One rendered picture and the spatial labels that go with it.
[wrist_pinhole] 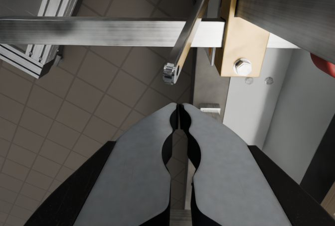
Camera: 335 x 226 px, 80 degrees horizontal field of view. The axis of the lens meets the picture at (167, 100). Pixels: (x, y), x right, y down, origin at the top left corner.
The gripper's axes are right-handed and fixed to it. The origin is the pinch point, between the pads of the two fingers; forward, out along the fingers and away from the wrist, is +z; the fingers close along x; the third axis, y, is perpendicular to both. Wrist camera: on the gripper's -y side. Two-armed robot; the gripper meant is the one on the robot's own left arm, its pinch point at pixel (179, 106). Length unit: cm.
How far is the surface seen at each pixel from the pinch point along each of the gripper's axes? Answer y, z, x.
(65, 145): 98, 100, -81
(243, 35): -1.5, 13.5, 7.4
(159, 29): -1.8, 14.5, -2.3
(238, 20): -3.1, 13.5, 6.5
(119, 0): 0, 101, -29
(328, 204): 26.3, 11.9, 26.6
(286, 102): 19.0, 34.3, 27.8
